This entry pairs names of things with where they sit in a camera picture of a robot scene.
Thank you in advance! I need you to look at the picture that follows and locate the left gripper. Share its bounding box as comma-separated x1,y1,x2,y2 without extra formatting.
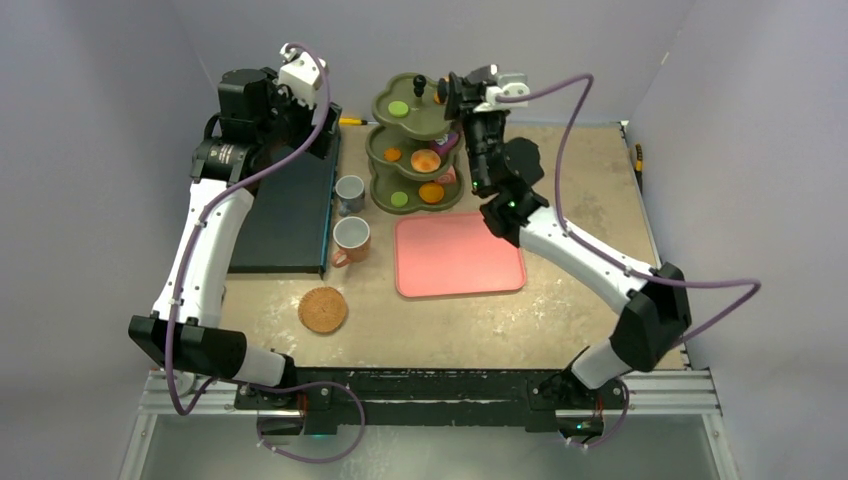
257,68,339,159

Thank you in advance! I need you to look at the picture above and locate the purple green cake slice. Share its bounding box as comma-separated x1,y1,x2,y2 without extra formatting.
428,131,460,157

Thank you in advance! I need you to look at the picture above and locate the pink strawberry roll cake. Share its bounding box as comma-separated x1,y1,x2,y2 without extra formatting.
435,166,457,185

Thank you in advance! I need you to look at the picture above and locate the round bread bun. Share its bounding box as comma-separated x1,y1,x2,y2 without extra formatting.
410,149,442,173

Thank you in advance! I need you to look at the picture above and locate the green three-tier stand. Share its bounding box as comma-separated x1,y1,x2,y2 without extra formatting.
365,72,463,215

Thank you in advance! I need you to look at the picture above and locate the orange egg tart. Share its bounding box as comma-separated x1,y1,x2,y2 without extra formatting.
418,182,446,205

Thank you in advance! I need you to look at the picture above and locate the grey mug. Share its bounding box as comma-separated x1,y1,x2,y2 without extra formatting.
334,175,366,217

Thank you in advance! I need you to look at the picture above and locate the green macaron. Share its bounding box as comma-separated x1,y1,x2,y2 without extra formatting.
390,191,409,208
387,100,410,118

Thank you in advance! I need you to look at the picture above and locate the pink mug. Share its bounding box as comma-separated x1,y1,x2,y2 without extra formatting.
331,216,371,268

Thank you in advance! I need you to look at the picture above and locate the pink serving tray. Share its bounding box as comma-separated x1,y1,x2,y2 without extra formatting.
394,213,526,298

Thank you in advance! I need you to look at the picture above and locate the woven rattan coaster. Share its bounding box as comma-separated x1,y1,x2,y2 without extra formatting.
297,286,349,335

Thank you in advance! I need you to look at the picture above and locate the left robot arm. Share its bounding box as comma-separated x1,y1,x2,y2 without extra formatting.
128,67,337,409

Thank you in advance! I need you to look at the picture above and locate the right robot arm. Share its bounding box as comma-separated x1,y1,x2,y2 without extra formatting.
436,65,691,407

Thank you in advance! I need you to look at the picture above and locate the yellow screwdriver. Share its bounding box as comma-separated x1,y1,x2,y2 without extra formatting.
338,117,369,126

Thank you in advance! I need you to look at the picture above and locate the dark blue flat box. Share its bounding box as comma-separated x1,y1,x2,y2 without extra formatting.
229,136,341,276

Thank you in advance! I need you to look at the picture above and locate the yellow black tool right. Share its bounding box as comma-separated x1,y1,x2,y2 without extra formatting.
633,143,644,177

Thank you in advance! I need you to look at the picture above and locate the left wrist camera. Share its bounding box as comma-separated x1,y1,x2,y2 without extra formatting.
276,43,327,109

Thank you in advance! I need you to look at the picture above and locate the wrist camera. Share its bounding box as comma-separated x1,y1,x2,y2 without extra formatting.
276,43,327,109
484,64,530,111

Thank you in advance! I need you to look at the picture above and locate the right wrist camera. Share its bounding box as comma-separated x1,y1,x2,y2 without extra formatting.
484,64,530,111

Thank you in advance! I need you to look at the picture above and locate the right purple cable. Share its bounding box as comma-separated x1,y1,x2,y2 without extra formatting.
496,72,763,452

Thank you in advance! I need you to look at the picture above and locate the purple cable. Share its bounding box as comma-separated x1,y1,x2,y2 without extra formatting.
164,42,367,465
496,72,763,452

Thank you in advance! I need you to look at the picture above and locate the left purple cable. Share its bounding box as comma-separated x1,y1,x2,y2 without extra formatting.
164,42,367,465

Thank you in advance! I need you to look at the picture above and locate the black base frame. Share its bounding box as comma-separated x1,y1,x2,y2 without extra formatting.
234,367,626,436

